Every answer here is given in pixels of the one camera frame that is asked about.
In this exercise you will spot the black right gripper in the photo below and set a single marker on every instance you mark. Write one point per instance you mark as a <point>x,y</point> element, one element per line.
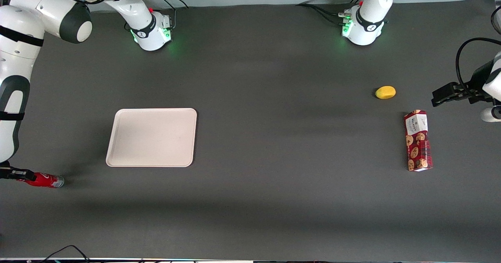
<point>15,174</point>

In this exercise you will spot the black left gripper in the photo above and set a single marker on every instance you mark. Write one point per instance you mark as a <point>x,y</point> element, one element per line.
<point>478,78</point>

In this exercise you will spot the red soda can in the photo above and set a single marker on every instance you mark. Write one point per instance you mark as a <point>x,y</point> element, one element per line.
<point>47,181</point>

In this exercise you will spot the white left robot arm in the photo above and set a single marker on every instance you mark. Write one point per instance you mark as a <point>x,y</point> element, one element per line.
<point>368,24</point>

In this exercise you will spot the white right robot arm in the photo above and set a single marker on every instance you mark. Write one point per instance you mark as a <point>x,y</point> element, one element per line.
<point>23,32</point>

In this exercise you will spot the beige plastic tray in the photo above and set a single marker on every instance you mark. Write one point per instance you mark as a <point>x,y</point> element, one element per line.
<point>152,137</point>

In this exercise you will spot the red tartan cookie box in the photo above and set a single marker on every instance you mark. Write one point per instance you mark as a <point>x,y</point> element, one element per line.
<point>418,145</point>

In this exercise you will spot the yellow lemon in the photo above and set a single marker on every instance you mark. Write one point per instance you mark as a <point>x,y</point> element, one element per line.
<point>385,92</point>

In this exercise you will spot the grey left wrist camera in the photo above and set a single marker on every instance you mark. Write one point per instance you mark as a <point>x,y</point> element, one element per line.
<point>490,115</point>

